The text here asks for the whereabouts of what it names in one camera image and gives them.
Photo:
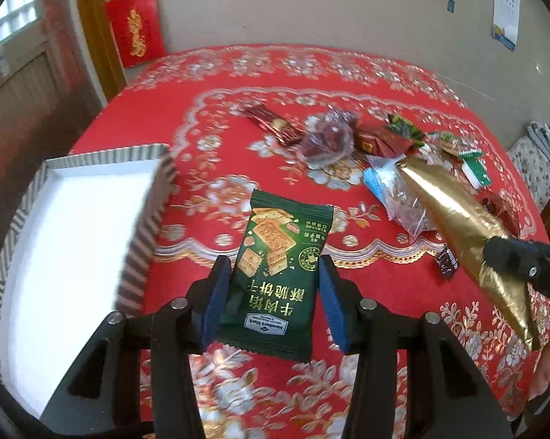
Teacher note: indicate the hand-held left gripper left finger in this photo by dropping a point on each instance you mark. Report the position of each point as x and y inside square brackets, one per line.
[213, 304]

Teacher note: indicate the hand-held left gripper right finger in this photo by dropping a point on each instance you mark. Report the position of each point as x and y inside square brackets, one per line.
[334, 308]

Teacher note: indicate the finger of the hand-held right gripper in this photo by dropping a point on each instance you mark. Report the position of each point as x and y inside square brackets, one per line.
[508, 254]

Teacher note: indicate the long black snack packet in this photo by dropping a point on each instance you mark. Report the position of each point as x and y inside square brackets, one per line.
[448, 263]

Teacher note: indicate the gold foil snack packet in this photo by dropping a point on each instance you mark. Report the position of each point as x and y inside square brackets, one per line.
[453, 210]

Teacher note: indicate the green cracker packet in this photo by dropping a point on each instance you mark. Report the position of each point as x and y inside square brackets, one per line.
[275, 247]

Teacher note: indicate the green and white snack packet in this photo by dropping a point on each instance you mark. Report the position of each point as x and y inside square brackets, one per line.
[475, 171]

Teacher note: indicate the blue and clear snack bag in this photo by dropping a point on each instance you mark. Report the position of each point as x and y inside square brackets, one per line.
[389, 187]

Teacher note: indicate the striped cardboard box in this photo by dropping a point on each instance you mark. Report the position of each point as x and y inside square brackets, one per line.
[74, 238]

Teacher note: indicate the clear bag of red dates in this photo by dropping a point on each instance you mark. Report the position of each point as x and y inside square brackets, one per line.
[327, 139]

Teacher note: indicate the small red wrapped candy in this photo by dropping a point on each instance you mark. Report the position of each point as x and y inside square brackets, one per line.
[499, 210]

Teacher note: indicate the floral seat cushion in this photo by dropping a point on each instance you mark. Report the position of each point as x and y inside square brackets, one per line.
[533, 169]

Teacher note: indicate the grey folded cloth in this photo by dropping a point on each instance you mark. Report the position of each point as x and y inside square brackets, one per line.
[547, 135]

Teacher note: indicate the green and beige candy packet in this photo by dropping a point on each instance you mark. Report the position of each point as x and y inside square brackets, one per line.
[446, 142]

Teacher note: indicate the small green candy packet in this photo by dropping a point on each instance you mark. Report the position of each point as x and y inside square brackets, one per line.
[405, 127]

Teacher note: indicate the red floral tablecloth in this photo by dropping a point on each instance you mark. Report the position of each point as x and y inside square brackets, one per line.
[211, 119]

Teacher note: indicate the long dark red bar packet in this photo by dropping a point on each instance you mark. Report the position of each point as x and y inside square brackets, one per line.
[270, 123]

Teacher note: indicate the brown wooden door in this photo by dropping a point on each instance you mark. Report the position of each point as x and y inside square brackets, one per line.
[23, 114]

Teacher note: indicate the red couplet strip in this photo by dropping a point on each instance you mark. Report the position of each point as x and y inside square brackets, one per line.
[58, 13]

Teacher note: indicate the white wall calendar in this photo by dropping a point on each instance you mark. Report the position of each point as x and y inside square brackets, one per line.
[506, 4]

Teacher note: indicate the small blue wall sticker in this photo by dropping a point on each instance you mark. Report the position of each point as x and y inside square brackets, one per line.
[451, 5]

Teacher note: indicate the red and gold wall poster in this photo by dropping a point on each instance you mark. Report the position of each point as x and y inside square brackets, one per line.
[138, 23]

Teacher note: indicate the wooden door frame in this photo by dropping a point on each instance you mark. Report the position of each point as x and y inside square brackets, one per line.
[96, 32]

